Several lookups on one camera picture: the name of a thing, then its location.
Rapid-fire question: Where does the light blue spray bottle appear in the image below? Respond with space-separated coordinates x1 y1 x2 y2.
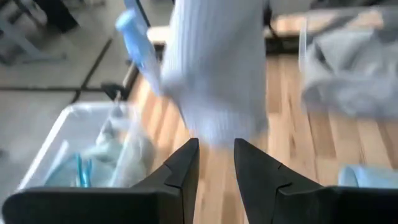
114 0 163 96

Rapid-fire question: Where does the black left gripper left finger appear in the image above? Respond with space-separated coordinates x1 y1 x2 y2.
1 138 200 224

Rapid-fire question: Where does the gray microfiber towel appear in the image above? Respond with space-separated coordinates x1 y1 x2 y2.
301 27 398 119
160 0 270 147

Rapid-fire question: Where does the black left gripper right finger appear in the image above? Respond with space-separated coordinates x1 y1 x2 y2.
234 139 398 224

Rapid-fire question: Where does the blue-gray table leg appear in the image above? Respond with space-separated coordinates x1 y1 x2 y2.
0 0 68 66

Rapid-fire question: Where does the clear plastic bin with label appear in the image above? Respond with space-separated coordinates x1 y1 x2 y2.
17 101 156 191

